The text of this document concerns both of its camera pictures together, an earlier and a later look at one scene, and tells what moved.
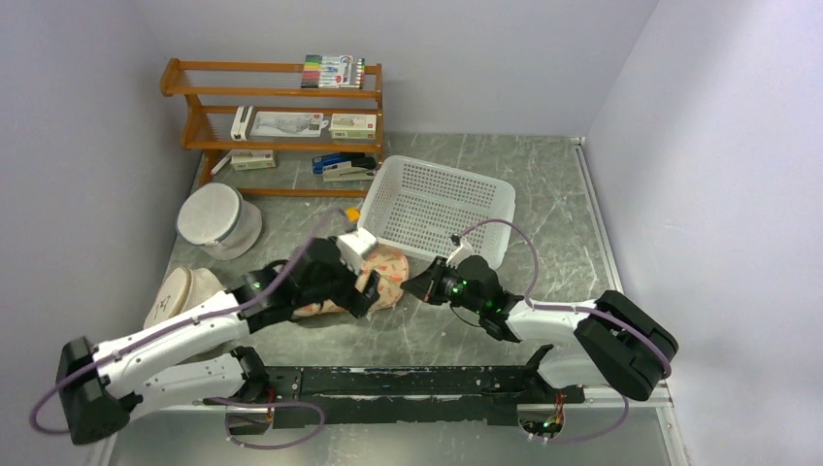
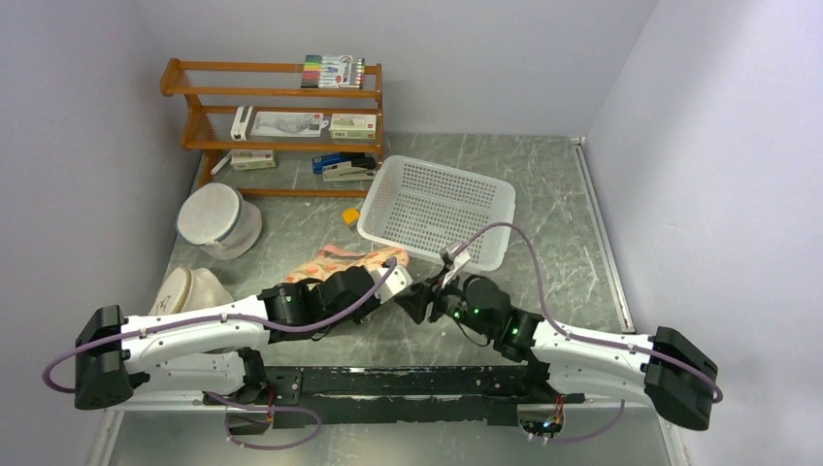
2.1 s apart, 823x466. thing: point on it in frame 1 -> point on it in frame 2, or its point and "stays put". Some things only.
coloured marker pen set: (333, 72) stays put
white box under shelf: (247, 159) stays put
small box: (356, 247) -> (397, 281)
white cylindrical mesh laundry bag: (216, 219) stays put
